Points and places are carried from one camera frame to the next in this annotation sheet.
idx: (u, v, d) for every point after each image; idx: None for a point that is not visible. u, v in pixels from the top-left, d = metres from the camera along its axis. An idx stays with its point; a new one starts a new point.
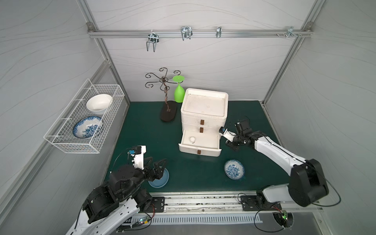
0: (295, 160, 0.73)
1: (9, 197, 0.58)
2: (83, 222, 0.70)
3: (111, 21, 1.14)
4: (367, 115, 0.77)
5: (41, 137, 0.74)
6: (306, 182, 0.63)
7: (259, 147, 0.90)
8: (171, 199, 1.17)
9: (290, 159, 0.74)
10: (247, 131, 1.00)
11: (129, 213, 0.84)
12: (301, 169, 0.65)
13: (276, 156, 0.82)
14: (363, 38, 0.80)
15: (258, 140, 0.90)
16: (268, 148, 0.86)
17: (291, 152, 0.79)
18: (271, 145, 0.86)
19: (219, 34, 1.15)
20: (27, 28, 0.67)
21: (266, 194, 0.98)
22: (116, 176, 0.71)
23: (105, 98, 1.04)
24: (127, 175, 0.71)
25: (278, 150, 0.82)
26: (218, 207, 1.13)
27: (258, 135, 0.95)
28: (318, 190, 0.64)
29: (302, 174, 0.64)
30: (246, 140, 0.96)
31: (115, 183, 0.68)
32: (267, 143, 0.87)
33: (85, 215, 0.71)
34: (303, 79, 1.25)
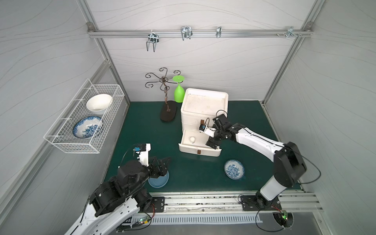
0: (275, 146, 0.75)
1: (9, 197, 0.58)
2: (89, 215, 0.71)
3: (111, 21, 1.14)
4: (367, 115, 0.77)
5: (41, 137, 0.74)
6: (288, 165, 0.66)
7: (240, 139, 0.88)
8: (171, 199, 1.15)
9: (270, 146, 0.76)
10: (226, 125, 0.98)
11: (129, 212, 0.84)
12: (281, 153, 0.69)
13: (257, 147, 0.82)
14: (363, 38, 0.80)
15: (238, 133, 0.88)
16: (248, 139, 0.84)
17: (270, 139, 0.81)
18: (252, 135, 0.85)
19: (219, 34, 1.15)
20: (26, 28, 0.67)
21: (263, 193, 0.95)
22: (125, 171, 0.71)
23: (105, 98, 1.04)
24: (134, 170, 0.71)
25: (258, 139, 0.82)
26: (218, 207, 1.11)
27: (237, 127, 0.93)
28: (299, 169, 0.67)
29: (283, 157, 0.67)
30: (228, 134, 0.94)
31: (123, 177, 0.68)
32: (246, 134, 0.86)
33: (92, 208, 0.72)
34: (303, 78, 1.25)
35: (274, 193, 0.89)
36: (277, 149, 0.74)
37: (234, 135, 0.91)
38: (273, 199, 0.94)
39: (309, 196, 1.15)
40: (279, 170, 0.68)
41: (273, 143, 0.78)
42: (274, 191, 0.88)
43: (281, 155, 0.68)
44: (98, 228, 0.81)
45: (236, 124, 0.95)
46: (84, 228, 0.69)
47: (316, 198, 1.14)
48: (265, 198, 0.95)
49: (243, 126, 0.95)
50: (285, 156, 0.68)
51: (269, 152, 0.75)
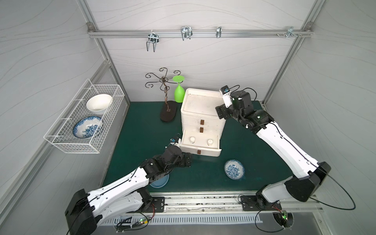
0: (309, 166, 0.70)
1: (9, 197, 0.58)
2: (139, 176, 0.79)
3: (111, 21, 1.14)
4: (367, 115, 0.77)
5: (41, 137, 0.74)
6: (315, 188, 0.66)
7: (264, 133, 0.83)
8: (171, 199, 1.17)
9: (304, 163, 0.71)
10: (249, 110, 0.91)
11: (135, 203, 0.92)
12: (314, 176, 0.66)
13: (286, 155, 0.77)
14: (363, 38, 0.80)
15: (265, 129, 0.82)
16: (277, 142, 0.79)
17: (304, 153, 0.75)
18: (283, 139, 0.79)
19: (219, 34, 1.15)
20: (27, 28, 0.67)
21: (266, 195, 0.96)
22: (171, 150, 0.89)
23: (105, 98, 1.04)
24: (178, 152, 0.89)
25: (290, 148, 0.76)
26: (218, 207, 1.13)
27: (264, 121, 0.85)
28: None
29: (316, 181, 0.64)
30: (251, 123, 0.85)
31: (171, 155, 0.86)
32: (276, 135, 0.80)
33: (142, 172, 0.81)
34: (303, 78, 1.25)
35: (276, 197, 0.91)
36: (310, 169, 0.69)
37: (257, 126, 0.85)
38: (275, 201, 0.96)
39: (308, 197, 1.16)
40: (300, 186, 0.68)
41: (307, 159, 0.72)
42: (278, 196, 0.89)
43: (315, 180, 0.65)
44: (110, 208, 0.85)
45: (260, 113, 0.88)
46: (130, 185, 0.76)
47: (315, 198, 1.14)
48: (266, 199, 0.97)
49: (271, 121, 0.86)
50: (319, 181, 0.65)
51: (300, 169, 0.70)
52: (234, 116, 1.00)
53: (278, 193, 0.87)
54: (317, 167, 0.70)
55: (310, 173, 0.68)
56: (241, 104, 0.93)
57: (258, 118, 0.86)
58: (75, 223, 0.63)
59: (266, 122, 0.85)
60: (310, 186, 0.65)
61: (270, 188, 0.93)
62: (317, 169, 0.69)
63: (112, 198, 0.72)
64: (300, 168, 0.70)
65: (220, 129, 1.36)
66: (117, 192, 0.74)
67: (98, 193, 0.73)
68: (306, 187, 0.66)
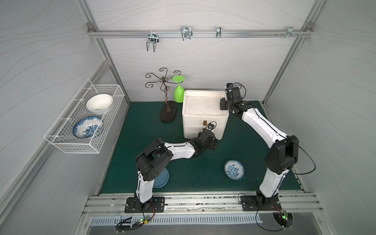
0: (277, 136, 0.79)
1: (9, 197, 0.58)
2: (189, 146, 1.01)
3: (112, 21, 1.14)
4: (367, 115, 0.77)
5: (41, 137, 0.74)
6: (283, 155, 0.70)
7: (246, 118, 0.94)
8: (171, 199, 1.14)
9: (273, 134, 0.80)
10: (238, 100, 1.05)
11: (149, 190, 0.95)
12: (281, 143, 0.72)
13: (261, 130, 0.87)
14: (363, 38, 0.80)
15: (246, 112, 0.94)
16: (254, 121, 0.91)
17: (275, 128, 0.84)
18: (258, 118, 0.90)
19: (219, 34, 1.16)
20: (27, 28, 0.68)
21: (262, 189, 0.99)
22: (206, 133, 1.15)
23: (105, 98, 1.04)
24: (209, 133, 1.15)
25: (263, 123, 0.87)
26: (218, 207, 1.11)
27: (248, 107, 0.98)
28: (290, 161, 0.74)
29: (281, 147, 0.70)
30: (235, 109, 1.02)
31: (206, 137, 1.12)
32: (254, 116, 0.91)
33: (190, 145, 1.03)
34: (303, 78, 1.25)
35: (270, 187, 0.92)
36: (278, 138, 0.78)
37: (241, 111, 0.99)
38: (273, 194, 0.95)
39: (309, 196, 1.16)
40: (273, 156, 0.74)
41: (277, 132, 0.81)
42: (270, 185, 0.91)
43: (280, 146, 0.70)
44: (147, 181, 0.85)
45: (246, 103, 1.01)
46: (188, 149, 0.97)
47: (316, 198, 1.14)
48: (264, 195, 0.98)
49: (253, 107, 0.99)
50: (283, 146, 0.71)
51: (270, 139, 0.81)
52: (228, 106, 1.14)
53: (267, 179, 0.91)
54: (287, 138, 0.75)
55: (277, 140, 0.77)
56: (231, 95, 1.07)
57: (242, 106, 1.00)
58: (157, 161, 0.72)
59: (248, 107, 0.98)
60: (277, 152, 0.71)
61: (263, 180, 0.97)
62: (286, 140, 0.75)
63: (177, 152, 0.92)
64: (270, 137, 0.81)
65: (223, 127, 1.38)
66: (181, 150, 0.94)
67: (171, 145, 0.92)
68: (275, 153, 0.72)
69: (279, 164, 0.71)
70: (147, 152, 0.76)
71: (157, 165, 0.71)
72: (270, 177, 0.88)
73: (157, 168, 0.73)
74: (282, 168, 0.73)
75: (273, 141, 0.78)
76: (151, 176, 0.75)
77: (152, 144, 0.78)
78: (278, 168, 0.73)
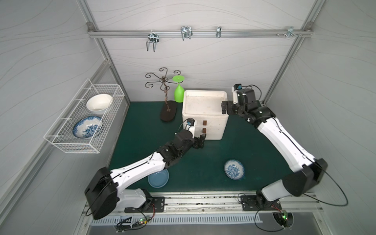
0: (304, 159, 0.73)
1: (9, 197, 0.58)
2: (157, 158, 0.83)
3: (112, 21, 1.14)
4: (366, 115, 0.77)
5: (41, 137, 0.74)
6: (309, 182, 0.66)
7: (265, 131, 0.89)
8: (171, 199, 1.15)
9: (300, 156, 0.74)
10: (252, 106, 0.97)
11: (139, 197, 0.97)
12: (309, 170, 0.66)
13: (283, 147, 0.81)
14: (363, 38, 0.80)
15: (265, 124, 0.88)
16: (276, 135, 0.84)
17: (300, 148, 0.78)
18: (280, 134, 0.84)
19: (219, 34, 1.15)
20: (27, 27, 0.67)
21: (265, 193, 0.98)
22: (181, 135, 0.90)
23: (105, 98, 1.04)
24: (188, 135, 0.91)
25: (287, 141, 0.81)
26: (218, 207, 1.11)
27: (266, 116, 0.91)
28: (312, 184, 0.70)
29: (310, 175, 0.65)
30: (252, 117, 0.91)
31: (180, 141, 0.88)
32: (275, 129, 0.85)
33: (158, 155, 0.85)
34: (303, 78, 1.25)
35: (275, 196, 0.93)
36: (305, 162, 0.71)
37: (258, 120, 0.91)
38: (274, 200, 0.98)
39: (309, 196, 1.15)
40: (294, 180, 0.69)
41: (303, 153, 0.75)
42: (276, 195, 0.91)
43: (308, 173, 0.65)
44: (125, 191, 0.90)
45: (264, 110, 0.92)
46: (151, 167, 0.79)
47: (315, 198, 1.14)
48: (266, 198, 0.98)
49: (271, 117, 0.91)
50: (312, 174, 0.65)
51: (295, 162, 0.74)
52: (239, 112, 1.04)
53: (276, 191, 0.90)
54: (314, 162, 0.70)
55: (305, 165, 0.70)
56: (246, 100, 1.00)
57: (260, 113, 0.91)
58: (98, 200, 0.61)
59: (267, 117, 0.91)
60: (302, 179, 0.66)
61: (269, 186, 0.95)
62: (314, 164, 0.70)
63: (131, 177, 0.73)
64: (295, 160, 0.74)
65: (223, 127, 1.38)
66: (139, 171, 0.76)
67: (121, 172, 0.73)
68: (300, 180, 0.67)
69: (301, 191, 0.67)
70: (90, 189, 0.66)
71: (98, 205, 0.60)
72: (280, 190, 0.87)
73: (101, 208, 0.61)
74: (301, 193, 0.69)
75: (300, 166, 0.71)
76: (101, 215, 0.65)
77: (95, 177, 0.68)
78: (299, 194, 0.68)
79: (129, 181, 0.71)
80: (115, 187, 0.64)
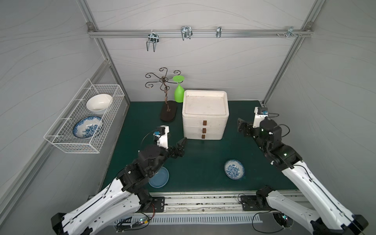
0: (342, 218, 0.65)
1: (10, 197, 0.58)
2: (114, 189, 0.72)
3: (111, 21, 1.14)
4: (367, 115, 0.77)
5: (41, 137, 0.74)
6: None
7: (293, 176, 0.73)
8: (171, 199, 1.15)
9: (338, 215, 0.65)
10: (277, 144, 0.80)
11: (131, 207, 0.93)
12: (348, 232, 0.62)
13: (315, 200, 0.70)
14: (363, 38, 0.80)
15: (293, 170, 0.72)
16: (306, 185, 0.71)
17: (333, 199, 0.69)
18: (312, 184, 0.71)
19: (219, 34, 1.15)
20: (27, 27, 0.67)
21: (270, 199, 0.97)
22: (145, 154, 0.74)
23: (105, 98, 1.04)
24: (154, 153, 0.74)
25: (319, 193, 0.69)
26: (218, 207, 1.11)
27: (292, 158, 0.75)
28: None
29: None
30: (275, 160, 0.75)
31: (144, 161, 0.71)
32: (305, 178, 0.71)
33: (118, 182, 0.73)
34: (303, 78, 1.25)
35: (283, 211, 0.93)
36: (344, 222, 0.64)
37: (283, 163, 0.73)
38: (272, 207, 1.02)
39: None
40: None
41: (340, 209, 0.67)
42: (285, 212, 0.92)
43: None
44: (103, 219, 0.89)
45: (289, 151, 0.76)
46: (106, 201, 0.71)
47: None
48: (270, 202, 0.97)
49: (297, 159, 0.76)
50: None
51: (332, 220, 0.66)
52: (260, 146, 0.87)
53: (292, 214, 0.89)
54: (353, 221, 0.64)
55: (344, 226, 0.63)
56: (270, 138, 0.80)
57: (285, 155, 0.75)
58: None
59: (292, 159, 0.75)
60: None
61: (284, 205, 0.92)
62: (352, 223, 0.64)
63: (83, 220, 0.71)
64: (333, 218, 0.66)
65: (223, 127, 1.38)
66: (92, 210, 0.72)
67: (72, 216, 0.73)
68: None
69: None
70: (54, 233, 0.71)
71: None
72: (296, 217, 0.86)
73: None
74: None
75: (340, 226, 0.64)
76: None
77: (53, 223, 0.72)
78: None
79: (81, 225, 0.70)
80: None
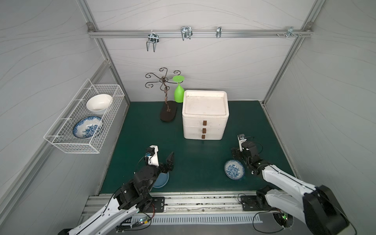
0: (305, 188, 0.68)
1: (10, 196, 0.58)
2: (112, 207, 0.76)
3: (111, 21, 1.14)
4: (367, 115, 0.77)
5: (41, 137, 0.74)
6: (321, 212, 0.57)
7: (268, 177, 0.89)
8: (171, 199, 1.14)
9: (299, 187, 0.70)
10: (255, 157, 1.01)
11: (127, 213, 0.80)
12: (312, 197, 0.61)
13: (286, 187, 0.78)
14: (363, 38, 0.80)
15: (264, 170, 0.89)
16: (275, 177, 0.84)
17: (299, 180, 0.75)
18: (279, 174, 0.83)
19: (219, 34, 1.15)
20: (27, 28, 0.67)
21: (268, 197, 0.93)
22: (139, 176, 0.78)
23: (105, 98, 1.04)
24: (148, 175, 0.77)
25: (286, 178, 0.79)
26: (218, 207, 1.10)
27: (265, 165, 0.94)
28: (337, 220, 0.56)
29: (315, 202, 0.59)
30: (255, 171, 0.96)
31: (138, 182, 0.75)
32: (273, 172, 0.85)
33: (115, 201, 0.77)
34: (303, 78, 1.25)
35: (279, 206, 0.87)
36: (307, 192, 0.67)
37: (260, 172, 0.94)
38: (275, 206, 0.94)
39: None
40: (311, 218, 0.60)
41: (303, 184, 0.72)
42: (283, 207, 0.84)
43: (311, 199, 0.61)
44: (101, 230, 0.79)
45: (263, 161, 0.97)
46: (105, 219, 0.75)
47: None
48: (269, 200, 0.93)
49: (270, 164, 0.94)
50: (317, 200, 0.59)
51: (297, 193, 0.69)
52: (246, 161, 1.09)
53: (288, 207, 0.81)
54: (315, 190, 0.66)
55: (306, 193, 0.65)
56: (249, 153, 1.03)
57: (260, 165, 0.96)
58: None
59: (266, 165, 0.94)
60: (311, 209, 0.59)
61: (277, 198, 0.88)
62: (315, 192, 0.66)
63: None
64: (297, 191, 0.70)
65: (223, 127, 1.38)
66: (93, 226, 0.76)
67: (77, 231, 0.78)
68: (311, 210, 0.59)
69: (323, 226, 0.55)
70: None
71: None
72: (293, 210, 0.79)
73: None
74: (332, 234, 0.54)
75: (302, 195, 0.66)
76: None
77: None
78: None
79: None
80: None
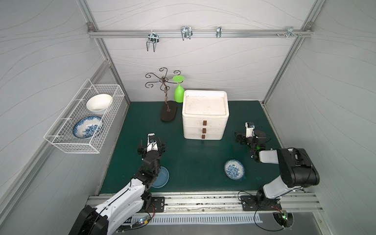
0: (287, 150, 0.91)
1: (9, 197, 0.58)
2: (136, 183, 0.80)
3: (111, 21, 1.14)
4: (366, 115, 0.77)
5: (41, 137, 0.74)
6: (288, 158, 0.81)
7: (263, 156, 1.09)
8: (171, 199, 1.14)
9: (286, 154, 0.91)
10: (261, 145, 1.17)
11: (136, 203, 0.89)
12: (286, 151, 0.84)
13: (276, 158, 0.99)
14: (363, 38, 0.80)
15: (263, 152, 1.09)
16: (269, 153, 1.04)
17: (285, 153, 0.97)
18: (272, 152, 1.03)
19: (219, 34, 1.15)
20: (27, 28, 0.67)
21: (265, 189, 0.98)
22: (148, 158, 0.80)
23: (105, 98, 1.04)
24: (154, 156, 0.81)
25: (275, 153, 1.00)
26: (218, 207, 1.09)
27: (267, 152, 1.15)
28: (304, 169, 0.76)
29: (286, 152, 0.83)
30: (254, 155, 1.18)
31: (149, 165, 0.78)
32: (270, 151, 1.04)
33: (137, 180, 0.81)
34: (303, 78, 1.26)
35: (275, 192, 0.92)
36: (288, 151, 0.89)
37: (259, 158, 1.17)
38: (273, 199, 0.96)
39: (309, 196, 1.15)
40: (282, 165, 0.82)
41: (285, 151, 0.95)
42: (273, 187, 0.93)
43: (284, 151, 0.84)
44: (114, 219, 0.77)
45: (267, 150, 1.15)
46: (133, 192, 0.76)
47: (316, 198, 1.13)
48: (265, 194, 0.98)
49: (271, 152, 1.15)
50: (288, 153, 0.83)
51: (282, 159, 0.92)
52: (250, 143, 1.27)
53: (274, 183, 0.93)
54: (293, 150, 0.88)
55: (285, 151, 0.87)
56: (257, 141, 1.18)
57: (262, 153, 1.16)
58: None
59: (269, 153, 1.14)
60: (282, 158, 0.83)
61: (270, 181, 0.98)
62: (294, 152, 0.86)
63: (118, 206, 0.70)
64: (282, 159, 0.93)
65: (223, 127, 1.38)
66: (123, 199, 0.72)
67: (105, 204, 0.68)
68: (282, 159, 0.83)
69: (288, 167, 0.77)
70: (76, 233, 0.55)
71: None
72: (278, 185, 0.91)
73: None
74: (295, 175, 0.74)
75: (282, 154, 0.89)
76: None
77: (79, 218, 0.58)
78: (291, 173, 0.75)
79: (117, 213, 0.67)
80: (105, 220, 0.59)
